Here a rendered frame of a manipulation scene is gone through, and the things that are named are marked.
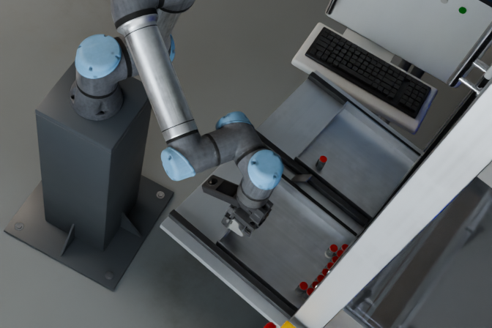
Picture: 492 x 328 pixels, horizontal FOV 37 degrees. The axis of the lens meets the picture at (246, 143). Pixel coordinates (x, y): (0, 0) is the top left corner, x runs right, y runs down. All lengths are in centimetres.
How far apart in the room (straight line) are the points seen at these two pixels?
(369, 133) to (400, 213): 99
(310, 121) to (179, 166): 67
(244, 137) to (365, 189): 56
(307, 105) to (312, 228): 39
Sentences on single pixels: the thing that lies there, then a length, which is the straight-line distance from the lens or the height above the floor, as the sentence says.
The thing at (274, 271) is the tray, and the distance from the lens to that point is 188.
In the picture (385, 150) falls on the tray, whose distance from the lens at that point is 214.
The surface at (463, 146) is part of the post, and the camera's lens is 100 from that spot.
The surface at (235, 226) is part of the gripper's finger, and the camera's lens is 180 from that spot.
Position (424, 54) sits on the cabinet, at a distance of 241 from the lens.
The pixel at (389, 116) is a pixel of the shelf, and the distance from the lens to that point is 231.
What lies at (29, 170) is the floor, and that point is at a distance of 293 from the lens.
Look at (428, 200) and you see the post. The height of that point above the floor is 169.
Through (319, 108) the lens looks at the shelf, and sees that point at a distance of 215.
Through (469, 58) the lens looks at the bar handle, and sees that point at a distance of 153.
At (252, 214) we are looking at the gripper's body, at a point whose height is 107.
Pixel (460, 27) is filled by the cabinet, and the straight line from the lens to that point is 229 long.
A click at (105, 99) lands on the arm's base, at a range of 206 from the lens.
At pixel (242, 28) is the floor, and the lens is 341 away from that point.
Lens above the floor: 259
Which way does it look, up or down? 58 degrees down
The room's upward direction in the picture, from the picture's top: 22 degrees clockwise
